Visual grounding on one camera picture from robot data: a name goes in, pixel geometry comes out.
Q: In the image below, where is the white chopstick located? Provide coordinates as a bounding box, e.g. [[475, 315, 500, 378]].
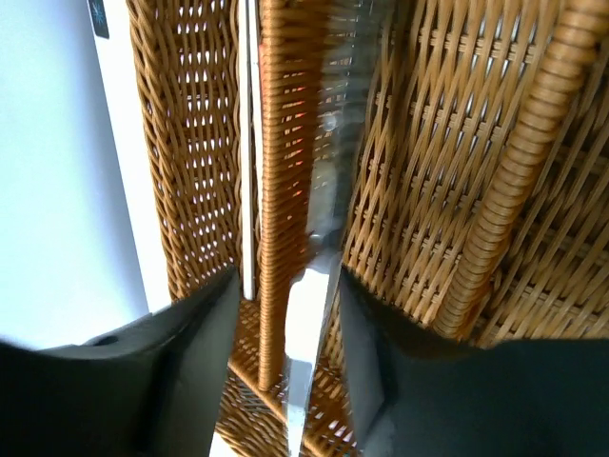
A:
[[238, 1, 263, 300]]

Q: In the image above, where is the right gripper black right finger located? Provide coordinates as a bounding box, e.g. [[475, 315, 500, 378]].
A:
[[339, 271, 608, 456]]

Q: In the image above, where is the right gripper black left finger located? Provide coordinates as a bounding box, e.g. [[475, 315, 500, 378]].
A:
[[1, 268, 240, 456]]

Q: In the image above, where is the brown wicker cutlery basket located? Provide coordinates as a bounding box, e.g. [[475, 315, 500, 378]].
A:
[[127, 1, 608, 456]]

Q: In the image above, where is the table logo sticker right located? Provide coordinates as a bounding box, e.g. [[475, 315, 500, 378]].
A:
[[88, 0, 109, 39]]

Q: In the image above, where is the teal handled knife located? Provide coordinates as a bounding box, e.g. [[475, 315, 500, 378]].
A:
[[285, 1, 394, 456]]

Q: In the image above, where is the orange chopstick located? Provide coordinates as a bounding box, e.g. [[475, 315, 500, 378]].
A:
[[257, 42, 264, 105]]

